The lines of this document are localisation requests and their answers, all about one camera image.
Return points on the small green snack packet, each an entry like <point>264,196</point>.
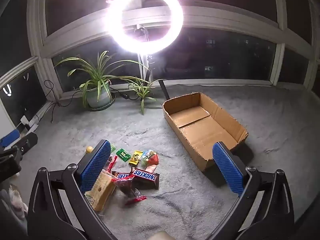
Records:
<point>112,148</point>

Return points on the white window frame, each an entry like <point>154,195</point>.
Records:
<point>40,42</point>

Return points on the green pot saucer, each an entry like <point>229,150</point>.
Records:
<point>112,102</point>

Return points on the yellow snack packet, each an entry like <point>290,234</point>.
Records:
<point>135,157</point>

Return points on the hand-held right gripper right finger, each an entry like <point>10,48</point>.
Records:
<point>227,170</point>

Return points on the large spider plant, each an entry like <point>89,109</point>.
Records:
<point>98,75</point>

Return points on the black power strip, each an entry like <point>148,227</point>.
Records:
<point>124,95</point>

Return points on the cardboard box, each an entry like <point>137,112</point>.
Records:
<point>200,130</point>

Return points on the brown chocolate bar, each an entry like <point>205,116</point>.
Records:
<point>121,175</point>
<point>146,176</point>

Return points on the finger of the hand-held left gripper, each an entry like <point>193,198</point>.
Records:
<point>28,141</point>
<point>10,138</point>

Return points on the tan biscuit packet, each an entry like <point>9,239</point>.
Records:
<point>102,192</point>

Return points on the yellow round candy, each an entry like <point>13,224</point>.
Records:
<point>89,150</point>

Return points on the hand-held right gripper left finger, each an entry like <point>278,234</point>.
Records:
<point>96,166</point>

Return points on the small spider plant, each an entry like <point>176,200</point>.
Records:
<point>142,90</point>

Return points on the green plant pot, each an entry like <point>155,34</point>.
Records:
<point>100,97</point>

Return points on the green and red snack packet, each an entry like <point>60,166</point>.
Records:
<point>151,158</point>

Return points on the dark candy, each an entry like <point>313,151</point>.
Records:
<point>127,190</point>

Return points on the white power strip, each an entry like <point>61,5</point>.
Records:
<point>32,123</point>

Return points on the red candy stick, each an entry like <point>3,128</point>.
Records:
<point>113,161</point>

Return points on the pale patterned cloth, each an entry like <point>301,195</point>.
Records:
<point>15,200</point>

